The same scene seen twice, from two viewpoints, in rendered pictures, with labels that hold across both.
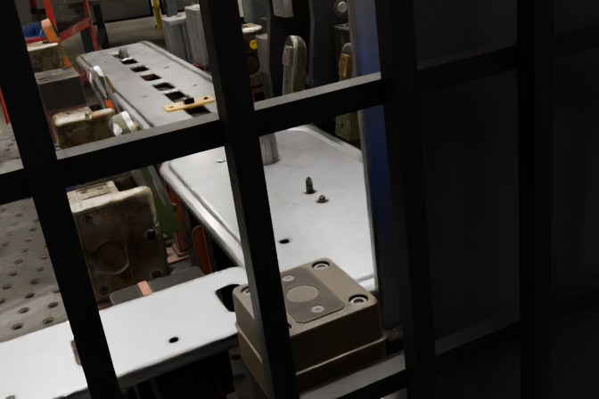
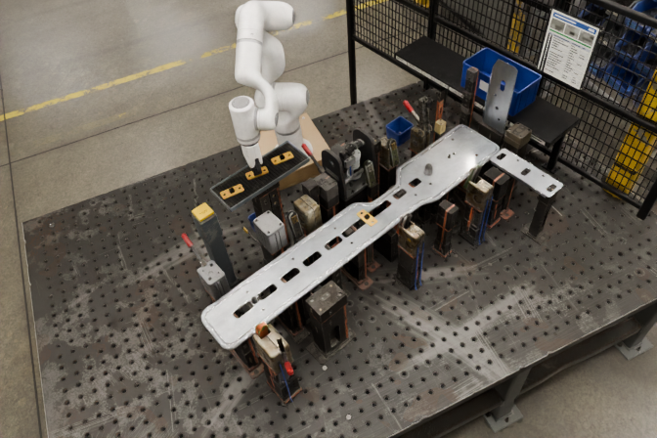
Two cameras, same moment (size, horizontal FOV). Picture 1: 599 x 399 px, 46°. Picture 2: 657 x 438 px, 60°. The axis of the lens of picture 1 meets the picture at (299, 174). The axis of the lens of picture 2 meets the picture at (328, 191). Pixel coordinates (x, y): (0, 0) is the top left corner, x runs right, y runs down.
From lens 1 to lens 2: 2.56 m
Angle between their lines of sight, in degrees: 83
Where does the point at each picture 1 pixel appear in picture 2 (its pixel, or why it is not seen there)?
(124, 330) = (518, 168)
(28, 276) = (391, 340)
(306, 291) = (518, 129)
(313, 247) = (477, 150)
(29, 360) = (533, 178)
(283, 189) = (448, 162)
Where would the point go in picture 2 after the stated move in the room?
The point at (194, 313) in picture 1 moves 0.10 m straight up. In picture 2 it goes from (508, 159) to (513, 142)
